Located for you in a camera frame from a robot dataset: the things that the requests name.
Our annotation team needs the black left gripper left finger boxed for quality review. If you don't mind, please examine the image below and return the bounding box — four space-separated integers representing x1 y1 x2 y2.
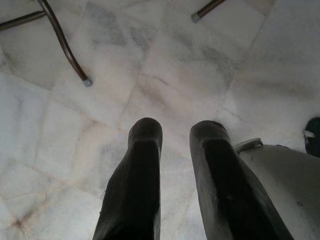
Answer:
92 117 164 240

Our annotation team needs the brown metal chair leg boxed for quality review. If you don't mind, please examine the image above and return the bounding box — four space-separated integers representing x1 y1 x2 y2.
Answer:
190 0 227 24

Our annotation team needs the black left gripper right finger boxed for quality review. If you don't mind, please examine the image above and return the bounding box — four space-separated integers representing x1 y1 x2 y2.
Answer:
189 120 294 240

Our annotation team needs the black robot foot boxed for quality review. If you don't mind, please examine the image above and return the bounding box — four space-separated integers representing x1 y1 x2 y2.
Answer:
303 117 320 158

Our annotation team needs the brown metal chair frame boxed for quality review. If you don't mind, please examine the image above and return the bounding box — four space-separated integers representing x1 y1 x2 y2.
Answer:
0 0 93 88

